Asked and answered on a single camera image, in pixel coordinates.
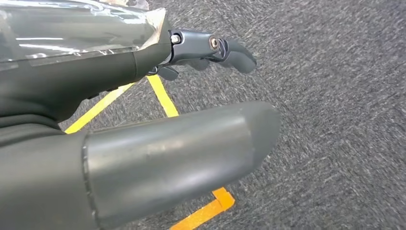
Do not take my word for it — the yellow floor tape square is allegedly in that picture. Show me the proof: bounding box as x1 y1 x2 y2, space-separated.
64 75 236 230

